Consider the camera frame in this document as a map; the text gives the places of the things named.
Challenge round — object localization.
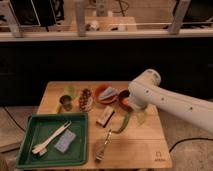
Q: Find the orange ball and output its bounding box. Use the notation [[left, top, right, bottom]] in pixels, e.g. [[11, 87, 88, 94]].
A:
[[124, 98, 129, 104]]

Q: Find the black cable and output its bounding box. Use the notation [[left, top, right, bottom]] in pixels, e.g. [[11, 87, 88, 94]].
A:
[[168, 136, 213, 154], [2, 106, 27, 133]]

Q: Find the white plastic fork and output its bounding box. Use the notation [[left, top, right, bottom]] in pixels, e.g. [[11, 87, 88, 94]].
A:
[[32, 121, 71, 154]]

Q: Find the black cable right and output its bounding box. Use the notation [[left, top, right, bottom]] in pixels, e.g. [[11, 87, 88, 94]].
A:
[[168, 136, 213, 154]]

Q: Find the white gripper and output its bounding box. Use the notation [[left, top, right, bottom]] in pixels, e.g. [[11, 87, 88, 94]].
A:
[[129, 97, 147, 125]]

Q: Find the brown patterned jar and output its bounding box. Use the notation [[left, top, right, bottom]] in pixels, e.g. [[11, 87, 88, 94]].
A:
[[79, 88, 93, 112]]

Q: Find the white brown block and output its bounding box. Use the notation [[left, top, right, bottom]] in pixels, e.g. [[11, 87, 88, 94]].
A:
[[96, 106, 115, 127]]

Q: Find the small metal cup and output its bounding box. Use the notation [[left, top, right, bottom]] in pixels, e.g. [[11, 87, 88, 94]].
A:
[[59, 95, 72, 111]]

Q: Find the green pepper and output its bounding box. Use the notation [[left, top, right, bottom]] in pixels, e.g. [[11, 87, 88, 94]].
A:
[[112, 113, 130, 134]]

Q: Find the black cable left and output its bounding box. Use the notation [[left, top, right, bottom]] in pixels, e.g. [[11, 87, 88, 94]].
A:
[[2, 106, 27, 133]]

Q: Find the blue sponge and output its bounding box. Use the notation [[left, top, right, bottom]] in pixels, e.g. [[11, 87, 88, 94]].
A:
[[54, 130, 76, 153]]

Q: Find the dark red bowl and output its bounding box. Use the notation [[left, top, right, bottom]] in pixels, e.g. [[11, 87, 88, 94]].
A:
[[118, 90, 132, 111]]

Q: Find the orange plate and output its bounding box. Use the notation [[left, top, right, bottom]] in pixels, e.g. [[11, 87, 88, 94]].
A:
[[93, 84, 118, 105]]

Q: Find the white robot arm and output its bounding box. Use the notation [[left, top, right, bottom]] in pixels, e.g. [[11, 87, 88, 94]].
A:
[[128, 69, 213, 134]]

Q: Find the grey blue cloth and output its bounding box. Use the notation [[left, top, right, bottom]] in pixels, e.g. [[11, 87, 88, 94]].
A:
[[98, 86, 119, 100]]

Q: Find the green plastic tray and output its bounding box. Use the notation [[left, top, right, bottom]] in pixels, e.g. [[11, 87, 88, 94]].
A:
[[16, 113, 88, 169]]

